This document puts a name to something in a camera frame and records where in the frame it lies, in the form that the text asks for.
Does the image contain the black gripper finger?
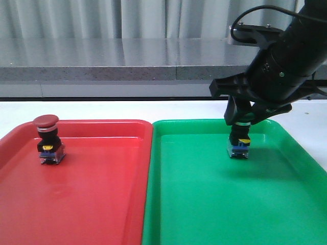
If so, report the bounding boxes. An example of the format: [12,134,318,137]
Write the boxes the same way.
[224,95,252,126]
[250,103,292,125]

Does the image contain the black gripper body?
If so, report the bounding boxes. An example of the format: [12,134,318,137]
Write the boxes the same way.
[209,48,326,107]

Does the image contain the green mushroom push button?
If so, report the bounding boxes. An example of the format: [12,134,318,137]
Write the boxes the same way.
[226,118,251,159]

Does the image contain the red mushroom push button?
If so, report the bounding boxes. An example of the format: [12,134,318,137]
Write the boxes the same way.
[33,114,65,164]

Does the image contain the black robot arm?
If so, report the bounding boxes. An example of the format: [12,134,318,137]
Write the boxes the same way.
[209,1,326,125]

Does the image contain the green plastic tray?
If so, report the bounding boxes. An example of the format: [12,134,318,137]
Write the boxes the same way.
[142,119,326,244]

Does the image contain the red plastic tray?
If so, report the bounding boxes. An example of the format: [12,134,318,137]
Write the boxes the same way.
[1,120,152,244]

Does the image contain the grey stone counter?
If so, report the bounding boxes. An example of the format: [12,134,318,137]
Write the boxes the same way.
[0,36,327,100]

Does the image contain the white pleated curtain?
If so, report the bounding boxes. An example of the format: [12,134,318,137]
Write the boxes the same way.
[1,1,304,38]

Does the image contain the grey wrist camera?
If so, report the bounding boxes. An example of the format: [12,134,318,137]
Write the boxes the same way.
[227,23,284,50]

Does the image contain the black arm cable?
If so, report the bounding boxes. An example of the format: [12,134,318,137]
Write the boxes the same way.
[230,5,327,43]

